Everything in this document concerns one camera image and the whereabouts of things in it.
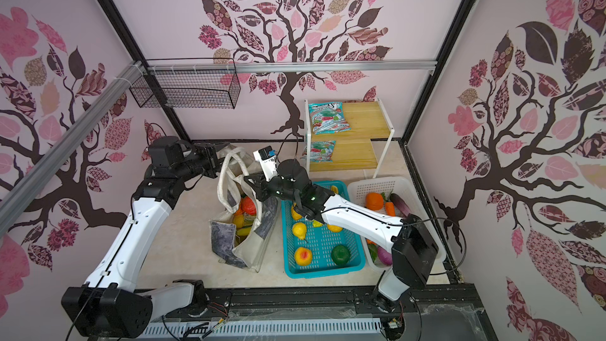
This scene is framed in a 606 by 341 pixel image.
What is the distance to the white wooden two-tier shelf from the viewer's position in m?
0.79

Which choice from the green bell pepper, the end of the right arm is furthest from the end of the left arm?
the green bell pepper

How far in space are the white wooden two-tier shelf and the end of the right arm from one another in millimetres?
215

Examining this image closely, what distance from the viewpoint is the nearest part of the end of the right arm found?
1.79ft
